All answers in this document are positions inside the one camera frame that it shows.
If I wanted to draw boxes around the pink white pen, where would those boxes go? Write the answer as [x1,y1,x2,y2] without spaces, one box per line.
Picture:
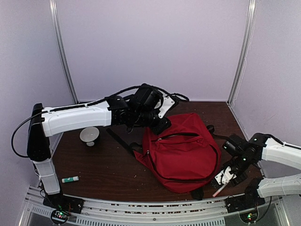
[212,184,227,197]

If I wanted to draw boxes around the aluminium front rail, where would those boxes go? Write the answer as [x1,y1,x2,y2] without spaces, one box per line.
[20,186,289,226]

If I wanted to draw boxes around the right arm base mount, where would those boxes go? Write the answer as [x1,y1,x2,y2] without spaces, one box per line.
[225,194,266,224]

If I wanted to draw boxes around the aluminium frame post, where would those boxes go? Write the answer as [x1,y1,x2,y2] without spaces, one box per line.
[49,0,79,104]
[227,0,257,106]

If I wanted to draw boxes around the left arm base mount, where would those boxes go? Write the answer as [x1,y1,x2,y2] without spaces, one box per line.
[43,195,84,225]

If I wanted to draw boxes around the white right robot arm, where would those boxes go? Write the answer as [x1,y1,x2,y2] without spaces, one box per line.
[212,133,301,208]

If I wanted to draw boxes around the white bowl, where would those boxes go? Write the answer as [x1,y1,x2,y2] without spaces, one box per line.
[79,127,101,147]

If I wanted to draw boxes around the right aluminium frame post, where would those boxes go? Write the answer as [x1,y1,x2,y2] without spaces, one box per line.
[227,0,257,106]

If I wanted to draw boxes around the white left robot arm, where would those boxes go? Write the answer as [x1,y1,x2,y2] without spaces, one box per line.
[10,83,189,209]

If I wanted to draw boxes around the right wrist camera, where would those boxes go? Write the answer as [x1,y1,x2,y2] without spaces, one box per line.
[222,134,247,156]

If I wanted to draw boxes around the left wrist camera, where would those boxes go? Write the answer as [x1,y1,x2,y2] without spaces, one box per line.
[128,88,163,111]

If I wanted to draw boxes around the left aluminium frame post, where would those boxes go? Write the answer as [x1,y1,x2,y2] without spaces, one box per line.
[49,0,79,104]

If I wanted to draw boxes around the green white glue stick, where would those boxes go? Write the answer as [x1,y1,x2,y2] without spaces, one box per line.
[62,176,79,183]

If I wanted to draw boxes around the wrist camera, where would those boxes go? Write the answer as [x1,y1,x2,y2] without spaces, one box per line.
[222,134,247,156]
[128,88,163,111]

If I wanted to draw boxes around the red backpack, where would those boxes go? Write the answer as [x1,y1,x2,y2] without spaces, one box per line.
[106,113,222,201]

